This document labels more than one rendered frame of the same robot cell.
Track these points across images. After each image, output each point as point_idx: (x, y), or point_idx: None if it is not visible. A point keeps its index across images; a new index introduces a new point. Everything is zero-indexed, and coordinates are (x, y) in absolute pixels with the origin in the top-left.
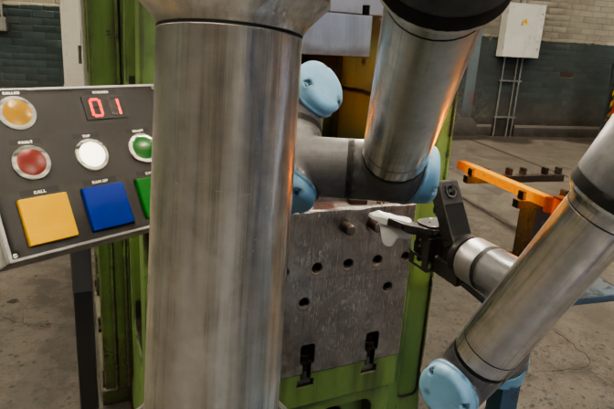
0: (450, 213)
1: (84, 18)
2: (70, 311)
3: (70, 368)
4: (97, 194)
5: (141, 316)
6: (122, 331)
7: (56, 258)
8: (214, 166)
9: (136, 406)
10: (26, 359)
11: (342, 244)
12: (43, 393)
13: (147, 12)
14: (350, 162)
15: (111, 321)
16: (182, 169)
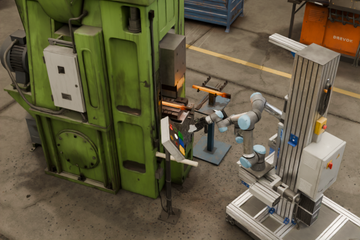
0: (224, 114)
1: (88, 95)
2: (55, 185)
3: (90, 195)
4: (180, 142)
5: (124, 164)
6: (116, 172)
7: (5, 174)
8: (252, 138)
9: (132, 186)
10: (73, 202)
11: (187, 121)
12: (95, 204)
13: (151, 99)
14: (230, 122)
15: (113, 171)
16: (250, 139)
